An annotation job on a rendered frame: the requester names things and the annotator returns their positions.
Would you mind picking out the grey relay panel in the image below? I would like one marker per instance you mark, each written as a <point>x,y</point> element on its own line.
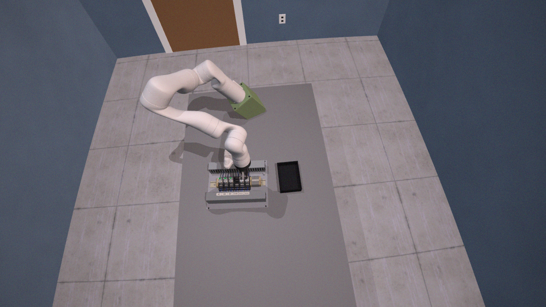
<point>242,196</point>

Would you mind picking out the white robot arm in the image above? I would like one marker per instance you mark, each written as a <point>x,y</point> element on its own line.
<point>160,90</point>

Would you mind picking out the black rectangular tray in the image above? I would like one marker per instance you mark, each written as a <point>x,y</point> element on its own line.
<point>289,177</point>

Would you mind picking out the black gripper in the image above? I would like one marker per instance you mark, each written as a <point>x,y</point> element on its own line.
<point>244,171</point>

